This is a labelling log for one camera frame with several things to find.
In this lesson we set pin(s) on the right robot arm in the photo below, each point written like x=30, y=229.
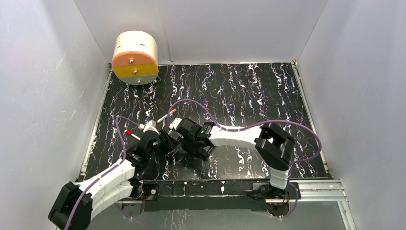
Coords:
x=270, y=141

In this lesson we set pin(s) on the round cream drawer cabinet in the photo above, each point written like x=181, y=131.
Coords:
x=135, y=58

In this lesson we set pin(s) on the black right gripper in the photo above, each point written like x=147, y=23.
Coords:
x=194, y=149

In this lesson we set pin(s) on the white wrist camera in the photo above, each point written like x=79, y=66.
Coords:
x=175, y=123
x=149, y=126

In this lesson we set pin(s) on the aluminium front rail frame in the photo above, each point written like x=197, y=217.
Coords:
x=234, y=194

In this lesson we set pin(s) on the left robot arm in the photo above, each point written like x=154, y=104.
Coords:
x=111, y=177

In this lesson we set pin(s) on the pink white marker pen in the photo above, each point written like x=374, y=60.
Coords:
x=165, y=116

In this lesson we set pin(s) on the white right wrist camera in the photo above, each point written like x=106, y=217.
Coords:
x=175, y=123

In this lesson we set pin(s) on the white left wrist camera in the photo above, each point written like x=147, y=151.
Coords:
x=149, y=126

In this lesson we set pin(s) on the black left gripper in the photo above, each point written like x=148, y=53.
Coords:
x=155, y=141

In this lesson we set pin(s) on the small red-capped white pen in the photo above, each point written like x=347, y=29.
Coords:
x=128, y=132

